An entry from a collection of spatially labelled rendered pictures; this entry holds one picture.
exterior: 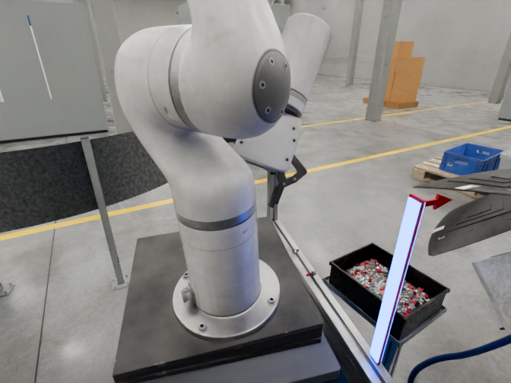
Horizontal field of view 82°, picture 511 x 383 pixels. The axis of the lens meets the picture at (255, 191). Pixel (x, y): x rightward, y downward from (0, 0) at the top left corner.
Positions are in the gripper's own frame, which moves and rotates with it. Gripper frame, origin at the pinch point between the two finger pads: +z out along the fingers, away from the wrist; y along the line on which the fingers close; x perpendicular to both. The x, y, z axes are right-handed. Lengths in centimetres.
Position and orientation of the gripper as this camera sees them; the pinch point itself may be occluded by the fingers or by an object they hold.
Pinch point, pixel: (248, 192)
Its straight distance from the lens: 52.4
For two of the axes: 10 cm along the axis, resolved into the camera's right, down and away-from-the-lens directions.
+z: -3.5, 9.4, -0.1
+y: 9.4, 3.5, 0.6
